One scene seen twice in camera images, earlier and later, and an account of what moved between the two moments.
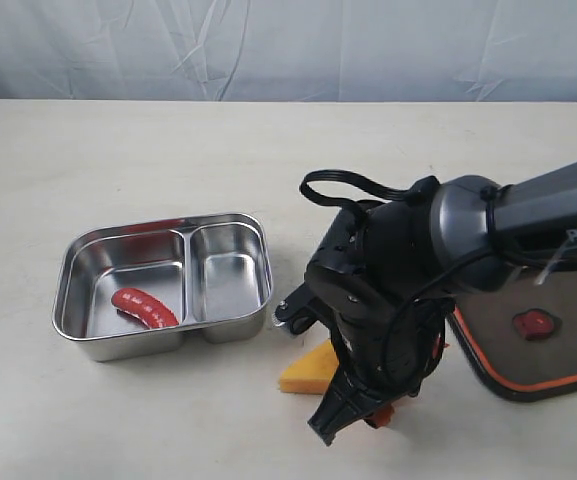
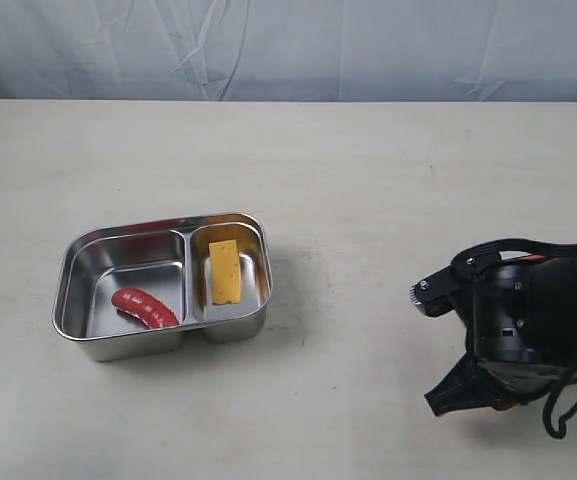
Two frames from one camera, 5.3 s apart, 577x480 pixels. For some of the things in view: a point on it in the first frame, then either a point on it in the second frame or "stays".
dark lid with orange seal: (542, 337) stays
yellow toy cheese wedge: (313, 373) to (225, 272)
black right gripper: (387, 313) to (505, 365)
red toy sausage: (153, 313) stays
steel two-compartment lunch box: (213, 271) stays
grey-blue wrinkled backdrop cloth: (535, 51) stays
